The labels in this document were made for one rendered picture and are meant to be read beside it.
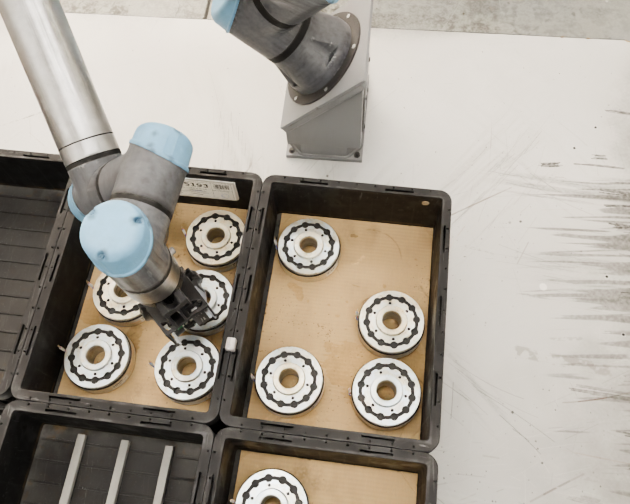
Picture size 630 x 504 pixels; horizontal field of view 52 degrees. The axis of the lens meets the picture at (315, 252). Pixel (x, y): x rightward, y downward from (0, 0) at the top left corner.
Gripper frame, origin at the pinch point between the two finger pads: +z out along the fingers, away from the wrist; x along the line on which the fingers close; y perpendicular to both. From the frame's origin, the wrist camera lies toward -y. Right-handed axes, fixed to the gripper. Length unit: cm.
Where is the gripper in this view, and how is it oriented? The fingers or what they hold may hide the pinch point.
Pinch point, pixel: (185, 311)
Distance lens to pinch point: 105.9
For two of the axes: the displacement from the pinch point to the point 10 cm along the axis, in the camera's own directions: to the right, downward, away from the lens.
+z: 0.8, 3.8, 9.2
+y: 6.1, 7.1, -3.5
